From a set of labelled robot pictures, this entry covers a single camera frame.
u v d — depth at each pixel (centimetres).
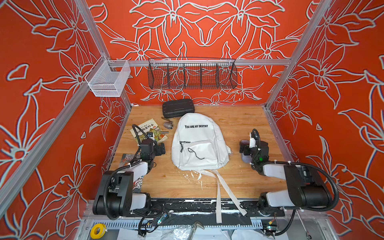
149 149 72
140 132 77
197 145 94
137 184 81
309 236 66
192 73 98
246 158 86
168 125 104
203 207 74
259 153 70
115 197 43
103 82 89
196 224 68
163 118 110
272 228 68
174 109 111
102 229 67
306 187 43
